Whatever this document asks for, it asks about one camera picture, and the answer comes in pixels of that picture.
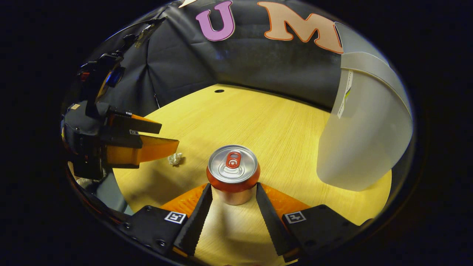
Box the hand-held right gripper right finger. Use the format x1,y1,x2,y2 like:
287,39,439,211
256,182,374,263

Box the red pop can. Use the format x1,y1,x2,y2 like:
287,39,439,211
206,144,261,206

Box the white desktop garbage bin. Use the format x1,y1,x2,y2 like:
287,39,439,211
317,21,414,192

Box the black backdrop cloth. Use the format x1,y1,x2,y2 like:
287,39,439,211
61,0,370,119

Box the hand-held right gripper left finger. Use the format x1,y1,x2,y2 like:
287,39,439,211
118,183,214,257

